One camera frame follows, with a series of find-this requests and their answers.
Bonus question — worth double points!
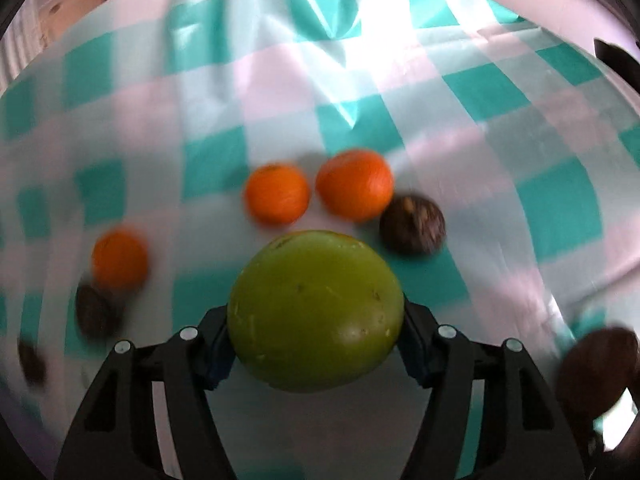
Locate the orange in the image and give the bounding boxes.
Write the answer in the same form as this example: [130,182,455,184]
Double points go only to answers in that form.
[91,227,151,291]
[315,148,395,222]
[243,162,312,226]

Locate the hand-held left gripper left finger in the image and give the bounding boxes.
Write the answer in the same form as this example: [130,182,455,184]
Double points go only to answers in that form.
[52,305,238,480]

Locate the teal white checkered tablecloth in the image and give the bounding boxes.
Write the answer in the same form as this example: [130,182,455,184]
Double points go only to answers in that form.
[0,0,640,480]

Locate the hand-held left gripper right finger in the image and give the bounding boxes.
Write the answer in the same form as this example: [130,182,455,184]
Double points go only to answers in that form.
[397,295,588,480]

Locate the green apple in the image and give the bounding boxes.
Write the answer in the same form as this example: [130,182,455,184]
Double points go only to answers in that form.
[227,230,406,393]

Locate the dark brown fruit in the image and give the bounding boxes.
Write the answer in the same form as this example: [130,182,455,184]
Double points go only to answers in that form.
[75,284,123,341]
[17,337,48,388]
[378,194,447,256]

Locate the large reddish brown fruit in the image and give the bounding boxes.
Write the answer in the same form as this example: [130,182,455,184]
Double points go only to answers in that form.
[555,326,640,456]

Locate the dark object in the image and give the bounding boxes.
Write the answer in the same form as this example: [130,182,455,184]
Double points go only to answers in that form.
[594,37,640,93]

